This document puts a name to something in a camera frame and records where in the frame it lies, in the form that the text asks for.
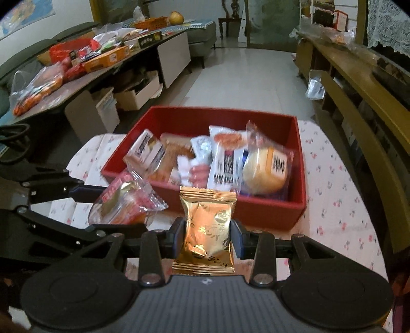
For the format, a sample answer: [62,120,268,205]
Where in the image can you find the orange bread packet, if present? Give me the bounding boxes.
[150,133,196,186]

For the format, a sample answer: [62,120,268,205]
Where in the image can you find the clear sausage packet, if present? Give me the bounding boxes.
[176,155,213,188]

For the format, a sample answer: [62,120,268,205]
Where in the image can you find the black yellow box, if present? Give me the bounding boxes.
[138,32,162,48]

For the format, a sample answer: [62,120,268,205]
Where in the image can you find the green sofa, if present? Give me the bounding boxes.
[0,22,100,87]

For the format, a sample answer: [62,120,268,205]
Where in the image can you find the orange cardboard box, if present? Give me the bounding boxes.
[83,46,130,73]

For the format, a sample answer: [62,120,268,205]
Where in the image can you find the white orange snack packet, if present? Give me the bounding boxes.
[207,125,249,193]

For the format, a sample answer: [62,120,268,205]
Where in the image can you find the bag of orange snacks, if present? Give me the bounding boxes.
[9,64,63,116]

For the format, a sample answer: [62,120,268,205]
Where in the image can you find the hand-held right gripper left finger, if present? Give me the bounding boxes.
[74,218,187,286]

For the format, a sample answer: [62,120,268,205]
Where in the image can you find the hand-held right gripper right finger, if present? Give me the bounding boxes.
[231,219,340,286]

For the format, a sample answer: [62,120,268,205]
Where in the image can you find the gold snack packet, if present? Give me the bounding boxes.
[172,186,238,276]

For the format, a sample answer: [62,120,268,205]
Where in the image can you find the wall map poster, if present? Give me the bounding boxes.
[0,0,56,39]

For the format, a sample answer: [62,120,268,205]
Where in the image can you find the white lace cloth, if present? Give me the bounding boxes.
[367,0,410,57]

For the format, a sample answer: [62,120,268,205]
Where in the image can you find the dark brown box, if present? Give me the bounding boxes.
[312,3,335,26]

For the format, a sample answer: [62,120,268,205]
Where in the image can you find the red snack packet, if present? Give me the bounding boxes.
[87,171,169,226]

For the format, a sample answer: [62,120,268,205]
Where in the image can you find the small white barcode packet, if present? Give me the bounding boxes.
[123,129,165,178]

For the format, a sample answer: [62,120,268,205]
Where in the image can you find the orange basket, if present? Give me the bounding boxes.
[135,17,169,31]

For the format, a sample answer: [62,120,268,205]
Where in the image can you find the clear plastic bags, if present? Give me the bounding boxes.
[290,27,356,45]

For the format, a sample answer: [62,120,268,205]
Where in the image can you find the red cardboard box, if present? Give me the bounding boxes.
[101,106,308,231]

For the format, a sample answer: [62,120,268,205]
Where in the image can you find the red gift box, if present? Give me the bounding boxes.
[333,9,349,32]

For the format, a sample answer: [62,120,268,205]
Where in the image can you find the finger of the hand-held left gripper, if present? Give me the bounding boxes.
[19,171,107,207]
[13,206,148,248]

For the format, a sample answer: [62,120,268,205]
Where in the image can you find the red plastic bag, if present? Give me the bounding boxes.
[49,38,100,65]

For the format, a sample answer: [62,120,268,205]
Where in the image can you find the grey sofa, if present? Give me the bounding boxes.
[185,19,217,68]

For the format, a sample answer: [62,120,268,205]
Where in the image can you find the blue white snack packet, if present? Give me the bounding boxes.
[190,135,213,167]

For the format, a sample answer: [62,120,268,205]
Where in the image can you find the cherry print tablecloth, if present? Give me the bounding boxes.
[66,120,390,333]

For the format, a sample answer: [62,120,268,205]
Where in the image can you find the wooden chair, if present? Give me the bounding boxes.
[219,0,242,39]

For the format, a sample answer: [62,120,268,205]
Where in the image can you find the wooden television cabinet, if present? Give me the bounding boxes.
[296,30,410,257]

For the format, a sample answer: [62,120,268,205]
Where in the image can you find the bun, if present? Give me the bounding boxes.
[242,120,295,196]

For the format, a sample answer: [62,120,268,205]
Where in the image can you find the white leaning board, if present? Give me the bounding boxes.
[239,6,250,48]

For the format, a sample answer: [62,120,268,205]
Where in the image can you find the dark coffee table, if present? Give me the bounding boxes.
[0,30,193,135]

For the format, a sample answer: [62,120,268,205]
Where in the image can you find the black braided cable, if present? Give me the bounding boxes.
[0,123,31,151]

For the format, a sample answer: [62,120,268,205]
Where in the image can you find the white storage box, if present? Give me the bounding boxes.
[114,75,161,111]

